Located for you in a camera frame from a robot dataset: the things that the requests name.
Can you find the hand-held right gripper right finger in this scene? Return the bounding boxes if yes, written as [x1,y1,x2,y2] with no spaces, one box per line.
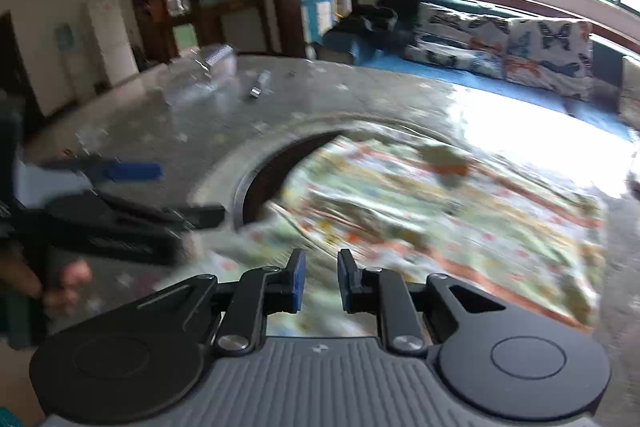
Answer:
[337,249,508,355]

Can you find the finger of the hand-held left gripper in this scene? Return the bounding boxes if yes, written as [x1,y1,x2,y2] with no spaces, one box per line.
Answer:
[47,193,226,234]
[45,157,164,186]

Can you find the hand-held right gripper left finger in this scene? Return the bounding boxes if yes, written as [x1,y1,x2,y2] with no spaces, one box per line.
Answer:
[127,249,307,355]

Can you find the patterned green children's garment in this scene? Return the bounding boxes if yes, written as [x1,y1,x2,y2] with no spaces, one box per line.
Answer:
[215,132,608,338]

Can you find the person's left hand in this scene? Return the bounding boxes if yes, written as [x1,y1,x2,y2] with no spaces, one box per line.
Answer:
[0,251,94,309]

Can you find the round metal table stove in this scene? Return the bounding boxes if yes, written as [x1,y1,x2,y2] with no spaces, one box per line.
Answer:
[192,119,481,233]

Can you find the clear plastic container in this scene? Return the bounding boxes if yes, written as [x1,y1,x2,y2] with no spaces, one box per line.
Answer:
[164,43,239,106]

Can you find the white refrigerator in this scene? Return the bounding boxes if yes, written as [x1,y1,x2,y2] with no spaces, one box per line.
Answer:
[82,0,140,88]

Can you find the black marker pen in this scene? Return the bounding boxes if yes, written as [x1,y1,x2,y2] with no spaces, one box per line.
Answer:
[248,71,273,101]

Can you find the wooden framed board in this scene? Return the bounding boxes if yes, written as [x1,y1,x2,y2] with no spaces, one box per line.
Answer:
[195,0,273,56]

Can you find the blue sofa sheet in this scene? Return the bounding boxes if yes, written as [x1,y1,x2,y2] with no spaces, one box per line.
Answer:
[350,52,632,142]

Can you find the blue cabinet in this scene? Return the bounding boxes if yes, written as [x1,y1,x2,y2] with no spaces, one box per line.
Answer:
[298,0,342,46]

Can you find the black bag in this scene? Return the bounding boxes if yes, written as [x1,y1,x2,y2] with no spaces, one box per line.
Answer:
[325,0,423,51]

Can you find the long butterfly print pillow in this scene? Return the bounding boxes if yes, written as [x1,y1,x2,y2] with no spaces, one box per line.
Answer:
[405,3,512,80]

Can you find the butterfly pillows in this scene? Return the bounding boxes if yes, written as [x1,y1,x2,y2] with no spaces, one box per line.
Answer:
[420,0,640,75]

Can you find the grey pillow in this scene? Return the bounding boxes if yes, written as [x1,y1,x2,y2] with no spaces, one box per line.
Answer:
[617,54,640,131]

